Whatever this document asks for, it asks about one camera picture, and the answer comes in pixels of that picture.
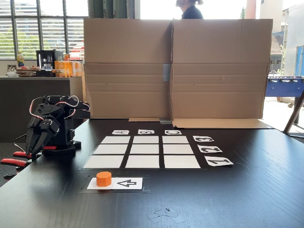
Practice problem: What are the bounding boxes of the paper label number 2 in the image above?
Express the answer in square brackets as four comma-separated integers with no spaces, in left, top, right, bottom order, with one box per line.
[197,145,223,153]

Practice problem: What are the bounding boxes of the grey counter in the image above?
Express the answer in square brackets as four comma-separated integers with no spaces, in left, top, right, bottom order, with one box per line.
[0,76,84,143]

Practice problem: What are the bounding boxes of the black glass-front cabinet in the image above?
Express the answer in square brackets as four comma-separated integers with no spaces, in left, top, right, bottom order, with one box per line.
[36,49,64,71]

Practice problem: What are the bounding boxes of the paper label number 3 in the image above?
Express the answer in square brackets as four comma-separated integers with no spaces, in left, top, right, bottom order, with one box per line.
[192,135,214,143]

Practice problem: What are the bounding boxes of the orange juice cartons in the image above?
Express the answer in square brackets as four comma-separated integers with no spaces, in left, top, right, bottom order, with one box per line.
[54,54,83,78]

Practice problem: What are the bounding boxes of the grey tape strip on cardboard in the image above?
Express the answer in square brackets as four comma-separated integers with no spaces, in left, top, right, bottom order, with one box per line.
[162,63,172,82]

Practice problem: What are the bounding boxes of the black cable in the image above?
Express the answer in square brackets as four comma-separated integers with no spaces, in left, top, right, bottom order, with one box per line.
[13,133,28,152]

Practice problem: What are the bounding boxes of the yellow bottle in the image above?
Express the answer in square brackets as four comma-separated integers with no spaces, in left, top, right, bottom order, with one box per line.
[16,52,25,68]

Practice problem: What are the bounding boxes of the slanted wooden leg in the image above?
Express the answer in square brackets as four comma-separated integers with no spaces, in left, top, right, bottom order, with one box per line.
[282,91,304,137]

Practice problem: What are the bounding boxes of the clear tape scraps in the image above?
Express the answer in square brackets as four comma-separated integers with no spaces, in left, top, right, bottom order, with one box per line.
[146,208,186,224]

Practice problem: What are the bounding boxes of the round orange token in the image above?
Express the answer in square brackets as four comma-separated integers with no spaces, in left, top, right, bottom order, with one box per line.
[96,171,112,187]

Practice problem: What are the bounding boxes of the red and black clamp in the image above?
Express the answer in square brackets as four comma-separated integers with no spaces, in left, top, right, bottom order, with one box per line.
[0,145,57,179]

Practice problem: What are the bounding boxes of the person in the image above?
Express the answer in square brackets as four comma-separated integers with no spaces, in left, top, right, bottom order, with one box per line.
[175,0,204,19]

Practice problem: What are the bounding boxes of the tray with food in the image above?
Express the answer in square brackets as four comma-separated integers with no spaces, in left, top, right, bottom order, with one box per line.
[15,66,41,77]

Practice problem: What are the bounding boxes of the brown cardboard box, large flap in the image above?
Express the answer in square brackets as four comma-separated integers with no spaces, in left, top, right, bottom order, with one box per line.
[170,18,274,129]

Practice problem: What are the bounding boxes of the paper label number 1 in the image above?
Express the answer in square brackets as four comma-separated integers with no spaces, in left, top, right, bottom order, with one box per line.
[204,156,234,167]

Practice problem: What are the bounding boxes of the blue foosball table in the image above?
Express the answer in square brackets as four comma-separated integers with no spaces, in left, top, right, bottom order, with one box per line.
[267,75,304,108]

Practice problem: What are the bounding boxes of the white arrow paper sheet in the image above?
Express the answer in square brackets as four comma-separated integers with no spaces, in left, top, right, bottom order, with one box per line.
[86,177,143,190]

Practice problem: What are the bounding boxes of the nine-square white grid sheet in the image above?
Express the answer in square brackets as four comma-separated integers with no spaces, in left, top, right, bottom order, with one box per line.
[82,135,207,170]

